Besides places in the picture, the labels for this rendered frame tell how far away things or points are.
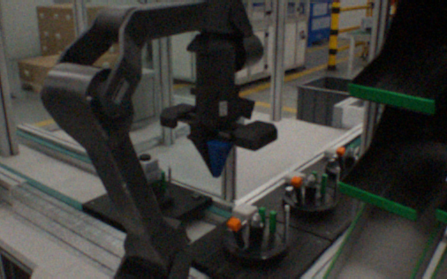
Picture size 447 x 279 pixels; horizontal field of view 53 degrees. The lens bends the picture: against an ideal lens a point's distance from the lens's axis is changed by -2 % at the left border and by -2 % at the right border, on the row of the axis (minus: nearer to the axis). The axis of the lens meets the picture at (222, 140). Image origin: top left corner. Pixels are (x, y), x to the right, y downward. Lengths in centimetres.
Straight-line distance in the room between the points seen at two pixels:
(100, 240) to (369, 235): 59
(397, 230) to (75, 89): 60
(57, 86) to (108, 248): 66
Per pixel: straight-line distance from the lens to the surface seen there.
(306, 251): 100
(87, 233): 112
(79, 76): 44
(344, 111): 210
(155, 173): 115
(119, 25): 47
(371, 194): 72
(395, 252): 83
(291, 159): 174
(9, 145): 177
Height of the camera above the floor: 152
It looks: 20 degrees down
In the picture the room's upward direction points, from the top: straight up
